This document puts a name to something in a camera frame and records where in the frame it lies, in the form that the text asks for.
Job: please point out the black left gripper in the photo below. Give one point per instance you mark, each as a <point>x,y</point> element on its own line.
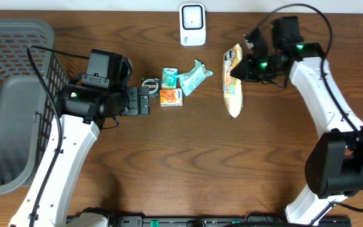
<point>143,110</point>

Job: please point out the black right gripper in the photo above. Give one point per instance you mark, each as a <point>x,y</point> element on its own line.
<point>245,72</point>

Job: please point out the orange white snack bag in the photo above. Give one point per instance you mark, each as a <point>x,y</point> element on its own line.
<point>232,88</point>

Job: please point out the orange tissue pack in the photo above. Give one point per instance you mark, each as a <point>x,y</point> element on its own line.
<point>171,97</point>

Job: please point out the teal tissue pack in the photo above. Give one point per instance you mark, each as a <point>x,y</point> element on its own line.
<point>169,78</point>

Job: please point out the light blue wipes pack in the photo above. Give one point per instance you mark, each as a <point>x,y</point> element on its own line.
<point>191,80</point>

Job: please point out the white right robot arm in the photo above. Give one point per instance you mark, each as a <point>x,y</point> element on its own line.
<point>334,169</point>

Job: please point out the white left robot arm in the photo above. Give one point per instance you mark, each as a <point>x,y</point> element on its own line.
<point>82,112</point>

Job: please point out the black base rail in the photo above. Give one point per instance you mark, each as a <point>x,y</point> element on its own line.
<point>251,220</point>

